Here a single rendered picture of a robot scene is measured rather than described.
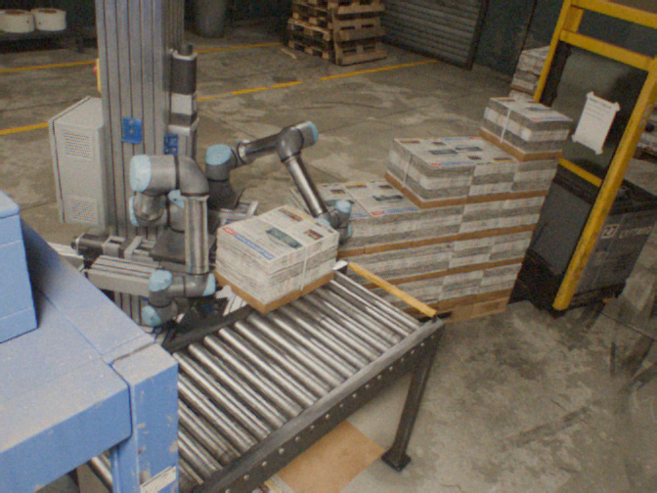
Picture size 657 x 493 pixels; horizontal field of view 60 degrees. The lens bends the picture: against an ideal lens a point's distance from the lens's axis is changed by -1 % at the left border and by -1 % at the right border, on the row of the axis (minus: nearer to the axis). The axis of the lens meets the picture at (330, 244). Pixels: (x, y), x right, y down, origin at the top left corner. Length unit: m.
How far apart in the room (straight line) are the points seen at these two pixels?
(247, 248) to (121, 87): 0.82
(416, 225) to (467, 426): 1.04
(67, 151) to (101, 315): 1.70
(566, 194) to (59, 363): 3.48
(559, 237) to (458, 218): 1.06
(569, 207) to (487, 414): 1.50
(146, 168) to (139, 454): 1.16
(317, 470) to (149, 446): 1.82
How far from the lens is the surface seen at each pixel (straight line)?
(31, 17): 8.25
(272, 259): 2.00
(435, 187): 2.96
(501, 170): 3.19
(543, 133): 3.28
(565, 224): 4.00
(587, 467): 3.16
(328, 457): 2.74
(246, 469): 1.66
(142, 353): 0.86
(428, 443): 2.91
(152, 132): 2.44
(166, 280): 2.00
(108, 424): 0.84
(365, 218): 2.81
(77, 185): 2.63
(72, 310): 0.95
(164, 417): 0.90
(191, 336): 2.03
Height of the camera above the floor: 2.13
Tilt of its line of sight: 31 degrees down
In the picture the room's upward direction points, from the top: 9 degrees clockwise
